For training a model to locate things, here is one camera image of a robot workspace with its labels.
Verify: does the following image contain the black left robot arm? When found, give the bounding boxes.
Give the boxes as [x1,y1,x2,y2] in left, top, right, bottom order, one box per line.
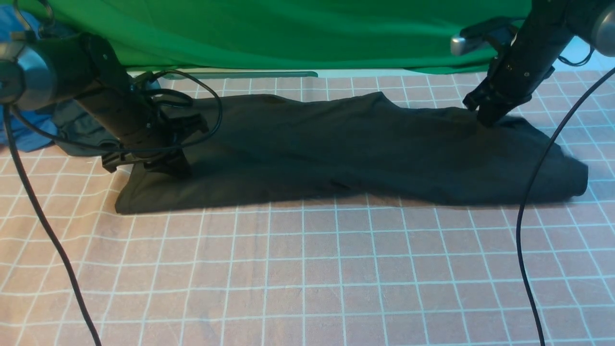
[1,31,208,179]

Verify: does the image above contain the pink checkered tablecloth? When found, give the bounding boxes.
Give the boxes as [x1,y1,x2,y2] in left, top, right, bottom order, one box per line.
[0,72,615,346]

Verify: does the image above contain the dark crumpled garment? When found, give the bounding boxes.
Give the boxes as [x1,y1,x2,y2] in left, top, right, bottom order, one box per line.
[50,72,161,157]

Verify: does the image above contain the dark gray long-sleeved shirt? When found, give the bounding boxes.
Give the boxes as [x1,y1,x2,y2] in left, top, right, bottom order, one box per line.
[114,91,589,215]

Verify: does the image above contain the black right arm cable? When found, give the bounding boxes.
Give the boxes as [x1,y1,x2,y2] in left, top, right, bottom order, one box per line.
[516,43,615,346]

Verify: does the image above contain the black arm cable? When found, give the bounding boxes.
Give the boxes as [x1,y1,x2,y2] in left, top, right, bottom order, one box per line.
[0,70,224,346]
[516,43,615,346]

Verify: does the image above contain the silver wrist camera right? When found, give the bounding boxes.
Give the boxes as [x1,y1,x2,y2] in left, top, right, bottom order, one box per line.
[450,17,523,56]

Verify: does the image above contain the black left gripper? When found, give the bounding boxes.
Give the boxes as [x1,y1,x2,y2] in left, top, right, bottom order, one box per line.
[101,88,209,179]

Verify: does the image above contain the green backdrop cloth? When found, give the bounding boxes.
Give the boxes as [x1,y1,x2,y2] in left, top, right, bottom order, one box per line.
[50,0,531,74]

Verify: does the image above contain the green ruler strip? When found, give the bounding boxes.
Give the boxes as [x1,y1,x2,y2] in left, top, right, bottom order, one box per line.
[162,72,319,80]

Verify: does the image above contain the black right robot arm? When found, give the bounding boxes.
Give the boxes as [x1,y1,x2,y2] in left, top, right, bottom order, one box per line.
[460,0,614,126]

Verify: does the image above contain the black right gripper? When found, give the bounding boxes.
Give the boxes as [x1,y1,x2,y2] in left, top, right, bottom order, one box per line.
[463,55,555,127]

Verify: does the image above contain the blue garment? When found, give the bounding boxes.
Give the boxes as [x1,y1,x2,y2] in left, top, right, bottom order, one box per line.
[0,4,58,152]

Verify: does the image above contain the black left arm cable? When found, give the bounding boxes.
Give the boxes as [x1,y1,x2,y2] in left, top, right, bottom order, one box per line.
[0,70,224,346]

